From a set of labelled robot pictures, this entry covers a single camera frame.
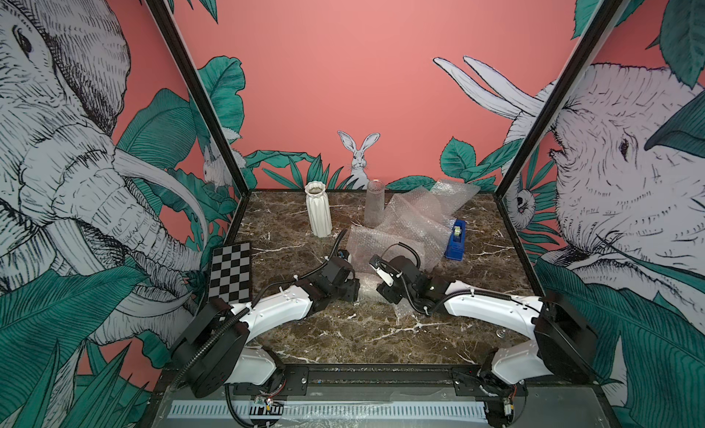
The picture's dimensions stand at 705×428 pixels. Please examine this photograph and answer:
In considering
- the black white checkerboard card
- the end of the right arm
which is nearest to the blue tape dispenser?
the end of the right arm

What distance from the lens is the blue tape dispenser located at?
983 millimetres

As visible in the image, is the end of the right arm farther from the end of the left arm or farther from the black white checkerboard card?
the black white checkerboard card

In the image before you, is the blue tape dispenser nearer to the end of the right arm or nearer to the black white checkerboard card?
the end of the right arm

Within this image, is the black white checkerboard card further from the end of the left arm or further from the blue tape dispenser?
the blue tape dispenser

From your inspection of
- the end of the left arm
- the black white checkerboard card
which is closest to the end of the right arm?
the end of the left arm
